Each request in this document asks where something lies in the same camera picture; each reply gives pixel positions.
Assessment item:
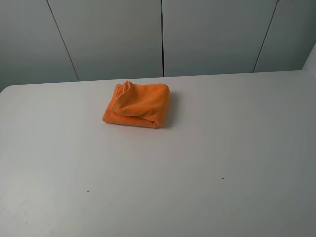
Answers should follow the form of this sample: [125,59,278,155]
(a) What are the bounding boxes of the orange terry towel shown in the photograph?
[102,81,170,128]

